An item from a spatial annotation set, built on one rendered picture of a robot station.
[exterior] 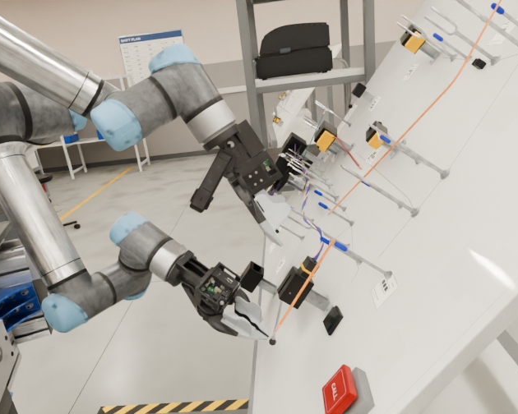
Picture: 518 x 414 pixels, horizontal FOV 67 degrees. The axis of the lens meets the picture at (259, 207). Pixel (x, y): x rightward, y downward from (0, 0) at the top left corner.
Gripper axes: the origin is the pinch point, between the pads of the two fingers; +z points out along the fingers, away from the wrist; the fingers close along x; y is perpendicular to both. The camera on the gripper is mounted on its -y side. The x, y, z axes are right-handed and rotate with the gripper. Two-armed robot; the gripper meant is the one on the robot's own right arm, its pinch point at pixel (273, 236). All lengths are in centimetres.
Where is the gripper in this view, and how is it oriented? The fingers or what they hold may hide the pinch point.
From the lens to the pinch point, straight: 70.3
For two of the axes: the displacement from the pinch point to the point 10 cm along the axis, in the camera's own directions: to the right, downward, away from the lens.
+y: 8.4, -5.4, -0.7
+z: 5.5, 8.2, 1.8
